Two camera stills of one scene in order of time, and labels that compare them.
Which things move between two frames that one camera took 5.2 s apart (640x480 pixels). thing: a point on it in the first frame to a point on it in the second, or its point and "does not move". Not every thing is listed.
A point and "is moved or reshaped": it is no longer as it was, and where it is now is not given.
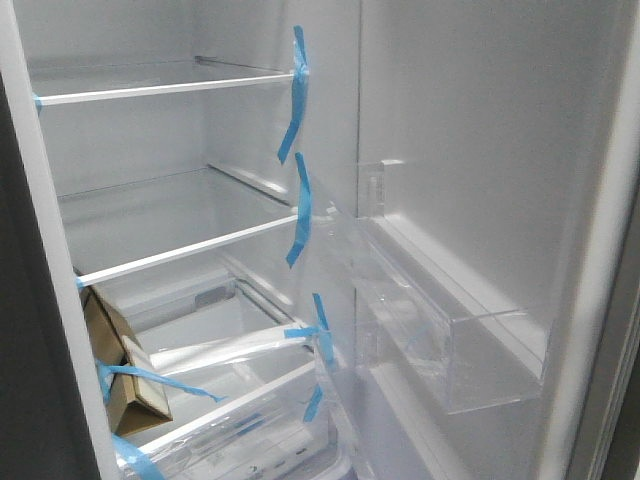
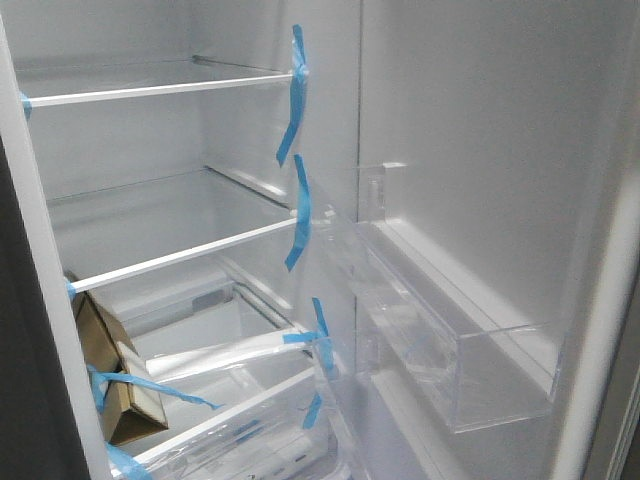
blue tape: x=141 y=462 to x=125 y=463
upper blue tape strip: x=300 y=78 does not move
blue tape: x=106 y=371 to x=99 y=380
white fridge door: x=498 y=149 is moved or reshaped
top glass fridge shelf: x=60 y=81 does not move
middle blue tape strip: x=306 y=208 does not move
